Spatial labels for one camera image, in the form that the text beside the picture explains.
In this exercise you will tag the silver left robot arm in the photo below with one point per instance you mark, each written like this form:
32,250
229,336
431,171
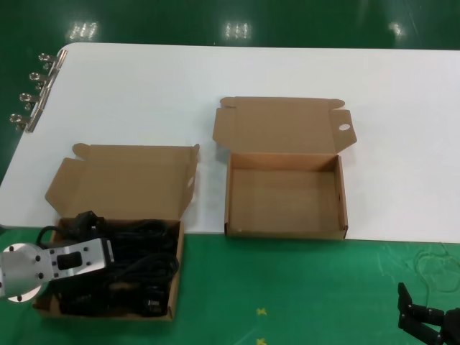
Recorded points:
18,273

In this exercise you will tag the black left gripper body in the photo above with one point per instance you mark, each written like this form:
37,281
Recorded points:
82,226

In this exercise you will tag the cardboard box with notched lid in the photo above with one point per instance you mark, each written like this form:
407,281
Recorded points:
122,179

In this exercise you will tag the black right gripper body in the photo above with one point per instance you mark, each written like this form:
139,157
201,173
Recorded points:
453,327

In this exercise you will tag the silver binder clip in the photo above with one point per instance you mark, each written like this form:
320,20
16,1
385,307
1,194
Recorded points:
49,81
40,100
31,122
59,61

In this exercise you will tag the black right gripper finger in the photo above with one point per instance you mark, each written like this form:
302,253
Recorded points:
408,312

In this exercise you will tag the green table cloth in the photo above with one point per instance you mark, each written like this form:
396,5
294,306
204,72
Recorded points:
287,284

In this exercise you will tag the cardboard box with round-holed lid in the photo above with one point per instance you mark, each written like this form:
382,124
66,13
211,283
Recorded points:
280,122

